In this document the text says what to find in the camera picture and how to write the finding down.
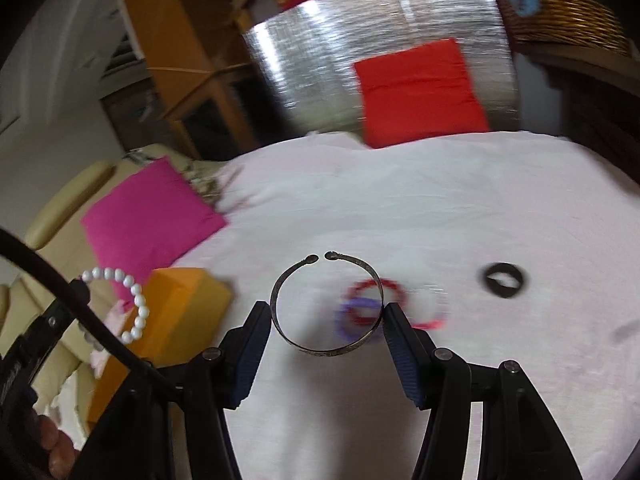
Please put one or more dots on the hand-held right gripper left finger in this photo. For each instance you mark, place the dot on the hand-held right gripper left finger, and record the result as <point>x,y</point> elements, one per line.
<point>248,357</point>

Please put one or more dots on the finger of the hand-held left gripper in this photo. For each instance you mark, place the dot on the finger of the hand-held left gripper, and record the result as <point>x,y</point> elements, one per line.
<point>57,312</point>

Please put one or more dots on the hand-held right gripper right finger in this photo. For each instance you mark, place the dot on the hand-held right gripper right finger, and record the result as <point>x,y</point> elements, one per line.
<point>402,360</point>

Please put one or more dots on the purple bangle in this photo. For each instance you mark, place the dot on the purple bangle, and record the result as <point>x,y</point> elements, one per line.
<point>345,330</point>

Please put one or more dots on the red bangle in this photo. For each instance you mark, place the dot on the red bangle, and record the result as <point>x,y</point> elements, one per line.
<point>361,290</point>

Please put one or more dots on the orange cardboard box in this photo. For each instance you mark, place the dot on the orange cardboard box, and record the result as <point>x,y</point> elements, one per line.
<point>180,300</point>

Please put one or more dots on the person's left hand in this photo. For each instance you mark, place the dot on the person's left hand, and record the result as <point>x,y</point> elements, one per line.
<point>55,450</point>

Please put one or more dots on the beige leather sofa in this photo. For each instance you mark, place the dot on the beige leather sofa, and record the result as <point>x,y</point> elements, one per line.
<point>55,205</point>

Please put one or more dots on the pink pillow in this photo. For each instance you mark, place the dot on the pink pillow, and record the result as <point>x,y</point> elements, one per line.
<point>145,215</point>

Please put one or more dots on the patterned cushion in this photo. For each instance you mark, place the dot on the patterned cushion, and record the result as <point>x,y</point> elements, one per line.
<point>212,185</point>

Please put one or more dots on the red pillow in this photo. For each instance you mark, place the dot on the red pillow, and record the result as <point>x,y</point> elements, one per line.
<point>420,95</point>

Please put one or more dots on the silver foil board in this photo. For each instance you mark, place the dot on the silver foil board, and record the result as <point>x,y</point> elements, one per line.
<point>310,65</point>

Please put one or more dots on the wooden pillar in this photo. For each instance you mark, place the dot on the wooden pillar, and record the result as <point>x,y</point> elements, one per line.
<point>175,35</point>

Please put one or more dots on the wicker basket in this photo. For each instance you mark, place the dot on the wicker basket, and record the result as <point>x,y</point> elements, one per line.
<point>570,10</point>

